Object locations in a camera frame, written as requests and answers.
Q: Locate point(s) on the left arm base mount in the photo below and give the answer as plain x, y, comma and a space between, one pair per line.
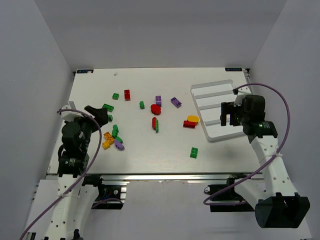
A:
109, 195

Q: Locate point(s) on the purple tall lego brick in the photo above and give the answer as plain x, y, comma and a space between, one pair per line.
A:
158, 100

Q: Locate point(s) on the red rectangular lego brick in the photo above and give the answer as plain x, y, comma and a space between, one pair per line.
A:
127, 95

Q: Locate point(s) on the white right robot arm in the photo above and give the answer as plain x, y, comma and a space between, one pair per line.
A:
280, 205

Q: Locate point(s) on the red round lego piece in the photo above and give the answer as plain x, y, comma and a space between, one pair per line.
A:
155, 109

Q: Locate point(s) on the purple lego plate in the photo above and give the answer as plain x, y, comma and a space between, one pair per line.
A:
175, 102

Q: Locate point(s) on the red half-round lego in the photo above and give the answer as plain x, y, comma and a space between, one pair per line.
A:
154, 122

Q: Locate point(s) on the green thin lego plate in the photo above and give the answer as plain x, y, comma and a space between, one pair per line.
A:
157, 126

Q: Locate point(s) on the yellow round lego piece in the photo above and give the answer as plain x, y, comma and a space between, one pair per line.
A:
193, 118

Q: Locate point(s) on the green lego beside pile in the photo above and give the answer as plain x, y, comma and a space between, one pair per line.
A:
119, 139

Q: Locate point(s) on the green square lego brick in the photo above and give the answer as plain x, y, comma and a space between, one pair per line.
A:
194, 153

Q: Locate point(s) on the blue label sticker right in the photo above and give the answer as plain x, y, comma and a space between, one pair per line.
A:
233, 69

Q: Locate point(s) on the blue label sticker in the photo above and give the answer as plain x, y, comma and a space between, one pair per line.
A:
233, 69
84, 71

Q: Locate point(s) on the yellow lego brick lower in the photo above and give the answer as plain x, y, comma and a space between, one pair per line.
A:
106, 144

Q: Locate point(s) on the green lego in pile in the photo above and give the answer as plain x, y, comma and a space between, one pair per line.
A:
115, 131

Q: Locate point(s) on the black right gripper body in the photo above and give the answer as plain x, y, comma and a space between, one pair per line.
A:
230, 113

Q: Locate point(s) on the green flat lego plate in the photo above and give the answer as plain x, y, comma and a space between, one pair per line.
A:
109, 108

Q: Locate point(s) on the small green lego brick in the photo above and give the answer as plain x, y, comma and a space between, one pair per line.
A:
141, 105

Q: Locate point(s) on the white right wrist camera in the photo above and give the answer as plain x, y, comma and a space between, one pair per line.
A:
240, 94

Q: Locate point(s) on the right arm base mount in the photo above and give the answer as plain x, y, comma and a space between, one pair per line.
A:
228, 196

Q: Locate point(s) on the small green square lego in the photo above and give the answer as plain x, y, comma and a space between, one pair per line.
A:
115, 96

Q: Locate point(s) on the green lego under gripper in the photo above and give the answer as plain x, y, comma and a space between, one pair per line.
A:
110, 118

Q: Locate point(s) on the blue label sticker left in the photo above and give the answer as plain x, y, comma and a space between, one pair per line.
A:
84, 71

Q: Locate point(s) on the purple curved lego piece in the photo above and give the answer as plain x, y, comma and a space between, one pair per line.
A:
119, 145

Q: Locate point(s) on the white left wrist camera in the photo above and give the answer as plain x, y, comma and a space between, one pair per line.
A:
69, 116

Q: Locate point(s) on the red long lego brick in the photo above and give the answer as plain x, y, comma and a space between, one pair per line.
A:
189, 124

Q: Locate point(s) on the white divided sorting tray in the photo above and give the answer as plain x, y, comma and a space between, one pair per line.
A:
207, 98

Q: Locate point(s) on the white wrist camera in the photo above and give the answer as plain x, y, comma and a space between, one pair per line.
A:
69, 116
240, 94

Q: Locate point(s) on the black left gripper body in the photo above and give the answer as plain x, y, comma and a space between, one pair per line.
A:
93, 117

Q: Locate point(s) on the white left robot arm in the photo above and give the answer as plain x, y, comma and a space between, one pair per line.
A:
76, 191

